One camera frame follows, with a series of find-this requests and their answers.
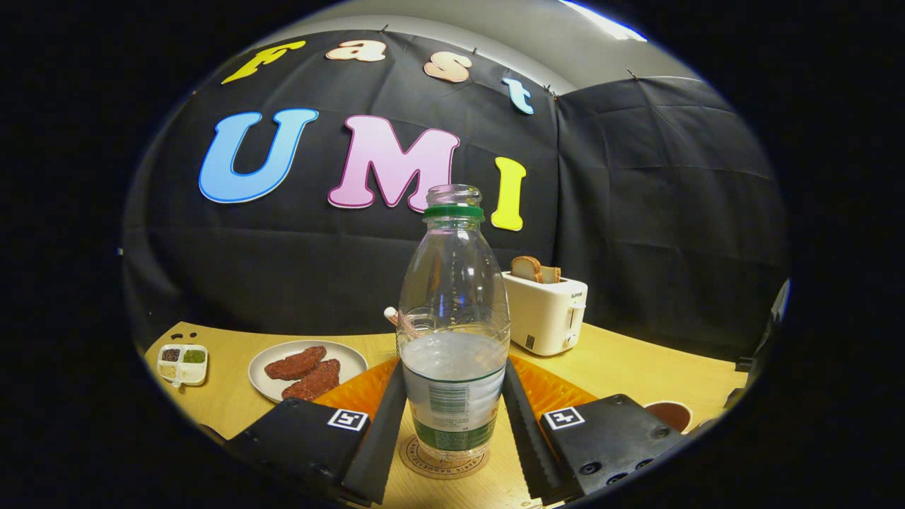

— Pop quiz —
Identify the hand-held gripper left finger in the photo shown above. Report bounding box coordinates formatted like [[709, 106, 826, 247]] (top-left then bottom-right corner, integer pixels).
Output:
[[226, 357, 409, 506]]

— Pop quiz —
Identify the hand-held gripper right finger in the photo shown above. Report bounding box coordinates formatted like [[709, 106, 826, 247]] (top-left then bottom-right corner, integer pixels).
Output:
[[503, 356, 690, 506]]

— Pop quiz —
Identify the white toaster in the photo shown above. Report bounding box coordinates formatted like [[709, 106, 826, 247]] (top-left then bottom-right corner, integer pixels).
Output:
[[502, 271, 588, 357]]

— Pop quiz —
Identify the brown meat patty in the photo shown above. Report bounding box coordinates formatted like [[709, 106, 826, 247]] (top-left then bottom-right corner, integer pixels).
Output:
[[264, 346, 327, 381], [281, 359, 341, 402]]

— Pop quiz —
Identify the round wooden coaster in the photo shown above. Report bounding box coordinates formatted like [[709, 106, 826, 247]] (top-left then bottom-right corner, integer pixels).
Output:
[[398, 433, 490, 481]]

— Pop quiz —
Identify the clear plastic juice bottle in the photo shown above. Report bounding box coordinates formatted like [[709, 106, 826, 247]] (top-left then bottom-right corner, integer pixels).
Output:
[[397, 185, 511, 462]]

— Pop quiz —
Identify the round white plate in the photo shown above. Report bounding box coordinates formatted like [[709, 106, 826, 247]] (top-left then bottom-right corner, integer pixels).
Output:
[[248, 340, 368, 404]]

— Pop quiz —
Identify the wooden table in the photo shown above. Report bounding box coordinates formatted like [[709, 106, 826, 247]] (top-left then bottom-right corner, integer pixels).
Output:
[[144, 322, 750, 509]]

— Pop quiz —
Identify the white divided seasoning tray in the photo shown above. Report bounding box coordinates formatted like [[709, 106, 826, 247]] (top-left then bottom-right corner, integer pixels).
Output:
[[156, 344, 209, 388]]

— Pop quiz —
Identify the black backdrop cloth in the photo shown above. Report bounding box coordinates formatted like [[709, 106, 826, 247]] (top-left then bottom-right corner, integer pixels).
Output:
[[122, 28, 789, 361]]

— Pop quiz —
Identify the cream cup with wooden handle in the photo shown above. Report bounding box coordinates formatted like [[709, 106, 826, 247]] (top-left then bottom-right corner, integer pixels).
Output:
[[643, 400, 694, 434]]

